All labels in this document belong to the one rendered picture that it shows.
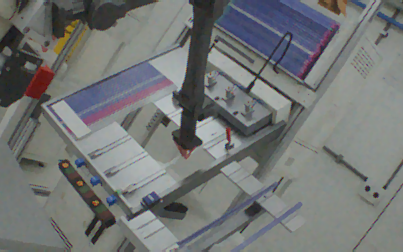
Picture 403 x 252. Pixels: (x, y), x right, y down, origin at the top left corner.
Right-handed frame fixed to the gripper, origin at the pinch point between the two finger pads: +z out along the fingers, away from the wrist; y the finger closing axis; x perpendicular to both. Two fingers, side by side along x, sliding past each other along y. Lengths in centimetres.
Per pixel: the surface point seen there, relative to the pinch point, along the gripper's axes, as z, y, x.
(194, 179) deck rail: 1.5, -9.9, 3.7
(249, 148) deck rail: 0.1, -10.1, -22.3
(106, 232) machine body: 47, 19, 24
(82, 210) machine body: 49, 37, 25
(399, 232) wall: 104, -47, -142
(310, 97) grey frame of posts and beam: -15, -14, -49
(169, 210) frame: 33.9, 5.3, 1.2
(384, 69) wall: 42, 25, -193
